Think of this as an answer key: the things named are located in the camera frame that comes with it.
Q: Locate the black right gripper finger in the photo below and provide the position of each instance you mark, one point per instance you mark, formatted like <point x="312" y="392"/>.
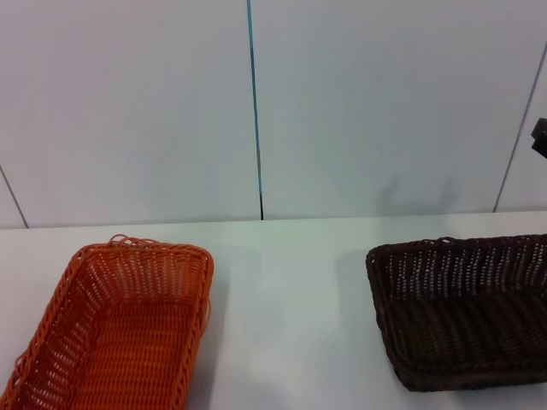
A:
<point x="540" y="138"/>

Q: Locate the orange woven plastic basket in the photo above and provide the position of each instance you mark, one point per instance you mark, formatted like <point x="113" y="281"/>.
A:
<point x="128" y="341"/>

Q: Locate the dark brown woven basket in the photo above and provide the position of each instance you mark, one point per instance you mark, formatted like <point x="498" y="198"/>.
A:
<point x="448" y="337"/>

